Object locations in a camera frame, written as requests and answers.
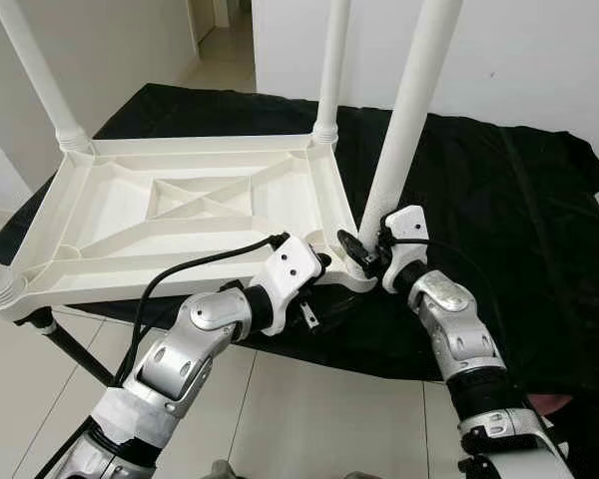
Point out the black metal table leg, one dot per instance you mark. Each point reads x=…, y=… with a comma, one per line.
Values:
x=75, y=349

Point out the pink cloth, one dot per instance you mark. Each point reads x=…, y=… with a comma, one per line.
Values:
x=551, y=402

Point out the black table cloth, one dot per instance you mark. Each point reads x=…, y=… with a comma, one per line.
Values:
x=539, y=249

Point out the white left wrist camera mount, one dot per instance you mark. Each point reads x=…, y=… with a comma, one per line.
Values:
x=290, y=264

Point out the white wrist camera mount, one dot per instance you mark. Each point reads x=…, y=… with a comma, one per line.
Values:
x=409, y=225
x=290, y=264

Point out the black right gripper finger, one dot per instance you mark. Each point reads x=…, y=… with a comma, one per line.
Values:
x=354, y=249

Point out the grey right robot leg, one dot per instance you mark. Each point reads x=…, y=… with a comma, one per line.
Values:
x=361, y=475

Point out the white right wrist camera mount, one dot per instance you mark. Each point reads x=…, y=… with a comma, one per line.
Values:
x=409, y=225

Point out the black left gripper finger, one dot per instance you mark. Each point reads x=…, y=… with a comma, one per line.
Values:
x=322, y=259

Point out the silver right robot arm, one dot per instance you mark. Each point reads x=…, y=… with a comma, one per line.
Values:
x=459, y=329

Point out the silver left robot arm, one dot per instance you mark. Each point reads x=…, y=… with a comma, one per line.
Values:
x=180, y=349

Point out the white plastic table top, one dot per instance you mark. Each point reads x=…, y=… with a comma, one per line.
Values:
x=110, y=215

